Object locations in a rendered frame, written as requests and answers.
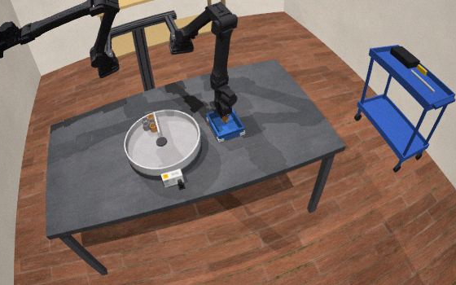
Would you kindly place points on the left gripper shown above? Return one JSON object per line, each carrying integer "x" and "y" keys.
{"x": 212, "y": 104}

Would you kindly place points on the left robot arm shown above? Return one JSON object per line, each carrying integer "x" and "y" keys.
{"x": 221, "y": 18}

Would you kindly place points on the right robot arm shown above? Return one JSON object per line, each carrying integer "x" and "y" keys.
{"x": 99, "y": 59}

